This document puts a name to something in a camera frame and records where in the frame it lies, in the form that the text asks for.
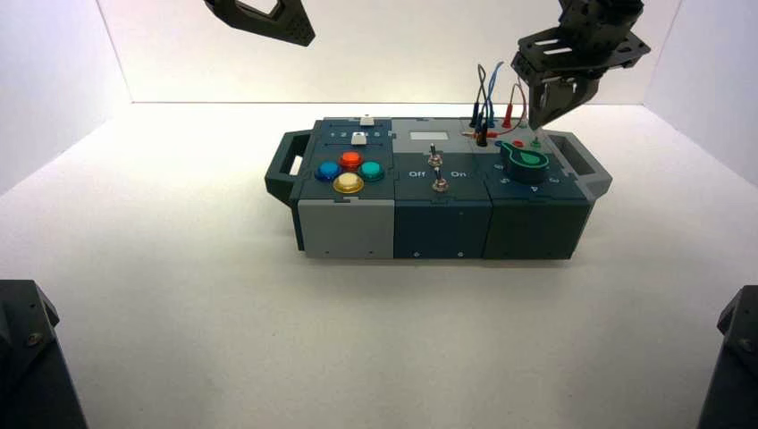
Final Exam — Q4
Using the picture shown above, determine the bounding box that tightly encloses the red jumper wire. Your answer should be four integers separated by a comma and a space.
462, 83, 527, 140

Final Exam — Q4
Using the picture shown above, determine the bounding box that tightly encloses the dark teal grey control box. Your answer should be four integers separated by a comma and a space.
264, 117, 613, 260

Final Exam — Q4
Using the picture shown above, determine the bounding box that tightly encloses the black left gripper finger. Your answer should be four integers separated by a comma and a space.
204, 0, 316, 47

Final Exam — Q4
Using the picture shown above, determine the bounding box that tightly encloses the green rotary dial knob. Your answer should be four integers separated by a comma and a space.
496, 140, 550, 185

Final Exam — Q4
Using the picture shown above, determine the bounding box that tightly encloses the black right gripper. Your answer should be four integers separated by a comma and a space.
511, 0, 652, 131

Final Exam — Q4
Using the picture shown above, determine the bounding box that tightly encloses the blue jumper wire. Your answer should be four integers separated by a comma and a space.
476, 61, 505, 134

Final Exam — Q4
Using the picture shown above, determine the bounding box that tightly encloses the yellow dome push button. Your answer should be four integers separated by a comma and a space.
333, 172, 366, 195

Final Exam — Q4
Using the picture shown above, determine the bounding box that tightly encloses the black jumper wire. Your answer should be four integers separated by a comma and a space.
468, 63, 489, 148

